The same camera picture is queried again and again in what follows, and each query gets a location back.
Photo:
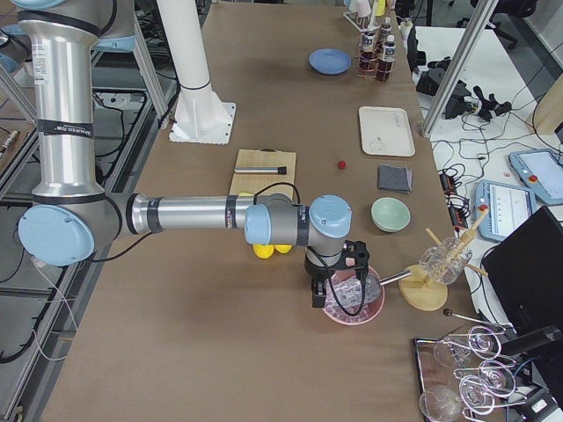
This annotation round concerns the tea bottle rear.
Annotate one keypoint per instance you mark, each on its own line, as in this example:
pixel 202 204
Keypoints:
pixel 385 29

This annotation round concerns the blue plate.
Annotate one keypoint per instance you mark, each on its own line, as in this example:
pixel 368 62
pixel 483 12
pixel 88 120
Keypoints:
pixel 330 61

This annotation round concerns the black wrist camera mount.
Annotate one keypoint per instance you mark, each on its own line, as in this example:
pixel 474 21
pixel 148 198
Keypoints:
pixel 354 255

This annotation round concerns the wire wine glass rack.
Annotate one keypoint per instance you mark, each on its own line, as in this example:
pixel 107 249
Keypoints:
pixel 474 364

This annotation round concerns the blue teach pendant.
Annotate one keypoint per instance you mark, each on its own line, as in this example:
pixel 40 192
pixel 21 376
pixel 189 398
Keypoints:
pixel 541 171
pixel 501 208

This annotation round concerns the wooden cup tree stand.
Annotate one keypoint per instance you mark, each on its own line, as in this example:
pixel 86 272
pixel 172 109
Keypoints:
pixel 420 290

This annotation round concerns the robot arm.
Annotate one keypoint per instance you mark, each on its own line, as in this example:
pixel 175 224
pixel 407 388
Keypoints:
pixel 73 216

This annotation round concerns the copper wire bottle rack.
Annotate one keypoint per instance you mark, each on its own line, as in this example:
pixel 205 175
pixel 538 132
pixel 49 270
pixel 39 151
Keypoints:
pixel 378 50

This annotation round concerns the aluminium frame post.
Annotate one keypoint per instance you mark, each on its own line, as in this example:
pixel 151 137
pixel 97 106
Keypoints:
pixel 469 40

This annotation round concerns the wooden cutting board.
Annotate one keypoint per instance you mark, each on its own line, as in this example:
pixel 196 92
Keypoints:
pixel 254 158

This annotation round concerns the glass mug on stand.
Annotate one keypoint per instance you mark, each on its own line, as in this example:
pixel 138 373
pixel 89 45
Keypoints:
pixel 440 262

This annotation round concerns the tea bottle middle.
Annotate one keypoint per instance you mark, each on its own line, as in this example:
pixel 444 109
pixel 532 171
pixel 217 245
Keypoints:
pixel 367 55

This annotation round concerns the green ceramic bowl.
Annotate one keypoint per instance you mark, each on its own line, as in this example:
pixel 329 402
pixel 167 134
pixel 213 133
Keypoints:
pixel 390 215

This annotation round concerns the whole yellow lemon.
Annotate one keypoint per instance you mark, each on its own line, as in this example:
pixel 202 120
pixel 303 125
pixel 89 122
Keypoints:
pixel 263 251

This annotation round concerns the metal ice scoop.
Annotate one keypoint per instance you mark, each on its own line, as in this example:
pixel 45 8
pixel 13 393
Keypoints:
pixel 387 279

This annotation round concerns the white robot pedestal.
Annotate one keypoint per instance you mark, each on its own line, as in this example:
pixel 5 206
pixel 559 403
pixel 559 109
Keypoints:
pixel 200 115

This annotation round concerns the cream rabbit tray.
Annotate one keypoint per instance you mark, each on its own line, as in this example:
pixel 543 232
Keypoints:
pixel 385 131

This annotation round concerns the black laptop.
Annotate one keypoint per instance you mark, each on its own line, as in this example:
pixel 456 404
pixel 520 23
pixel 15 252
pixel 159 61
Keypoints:
pixel 525 271

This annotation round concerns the blue teach pendant near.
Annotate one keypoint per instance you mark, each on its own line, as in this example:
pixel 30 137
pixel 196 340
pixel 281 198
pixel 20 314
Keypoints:
pixel 501 208

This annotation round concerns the pink ice bucket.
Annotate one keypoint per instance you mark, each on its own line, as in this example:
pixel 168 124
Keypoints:
pixel 349 292

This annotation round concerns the tea bottle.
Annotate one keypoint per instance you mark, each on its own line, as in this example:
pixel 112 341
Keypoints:
pixel 367 55
pixel 385 29
pixel 387 59

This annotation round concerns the steel muddler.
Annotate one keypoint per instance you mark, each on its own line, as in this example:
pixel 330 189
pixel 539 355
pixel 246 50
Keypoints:
pixel 276 170

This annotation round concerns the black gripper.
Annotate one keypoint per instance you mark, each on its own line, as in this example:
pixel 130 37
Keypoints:
pixel 315 271

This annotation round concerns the blue teach pendant far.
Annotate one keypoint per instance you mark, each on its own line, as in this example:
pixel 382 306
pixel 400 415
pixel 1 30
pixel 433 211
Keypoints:
pixel 541 171

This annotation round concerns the grey folded cloth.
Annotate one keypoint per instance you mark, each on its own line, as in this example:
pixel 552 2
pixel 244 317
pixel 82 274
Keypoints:
pixel 396 179

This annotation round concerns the tea bottle front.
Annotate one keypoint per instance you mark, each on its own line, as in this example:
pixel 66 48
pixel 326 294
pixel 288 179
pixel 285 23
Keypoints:
pixel 387 59

